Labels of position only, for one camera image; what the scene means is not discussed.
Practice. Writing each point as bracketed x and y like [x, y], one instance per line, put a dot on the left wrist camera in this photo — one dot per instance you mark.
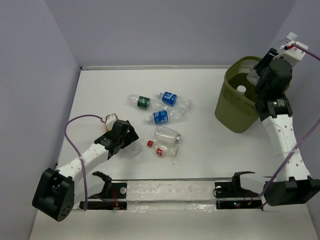
[109, 121]

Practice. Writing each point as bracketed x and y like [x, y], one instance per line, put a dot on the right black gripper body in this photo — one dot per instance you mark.
[263, 64]

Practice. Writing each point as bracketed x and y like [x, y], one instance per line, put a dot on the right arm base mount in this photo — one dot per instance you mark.
[240, 192]

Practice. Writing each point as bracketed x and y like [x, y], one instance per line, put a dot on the blue label bottle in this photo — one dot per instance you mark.
[166, 116]
[174, 100]

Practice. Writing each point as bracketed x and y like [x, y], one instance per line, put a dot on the green label plastic bottle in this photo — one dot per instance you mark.
[145, 103]

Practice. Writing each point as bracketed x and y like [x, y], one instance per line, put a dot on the green mesh bin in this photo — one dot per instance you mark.
[241, 103]

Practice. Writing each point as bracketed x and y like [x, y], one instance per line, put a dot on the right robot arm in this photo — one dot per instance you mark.
[292, 183]

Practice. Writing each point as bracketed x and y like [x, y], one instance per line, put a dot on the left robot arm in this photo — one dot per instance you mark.
[60, 189]

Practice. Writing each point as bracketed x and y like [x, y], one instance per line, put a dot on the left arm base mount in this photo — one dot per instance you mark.
[107, 194]

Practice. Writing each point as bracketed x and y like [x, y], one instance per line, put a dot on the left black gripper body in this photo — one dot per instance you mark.
[130, 137]

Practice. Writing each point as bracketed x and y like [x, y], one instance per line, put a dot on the white foam front strip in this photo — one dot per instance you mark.
[170, 191]

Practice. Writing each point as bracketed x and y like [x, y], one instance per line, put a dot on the clear plastic cup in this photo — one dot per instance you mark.
[132, 150]

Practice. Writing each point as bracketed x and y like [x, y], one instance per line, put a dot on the red cap cola bottle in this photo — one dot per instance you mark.
[163, 149]

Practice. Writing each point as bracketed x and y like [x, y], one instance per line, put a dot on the clear bottle yellow label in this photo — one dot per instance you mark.
[279, 48]

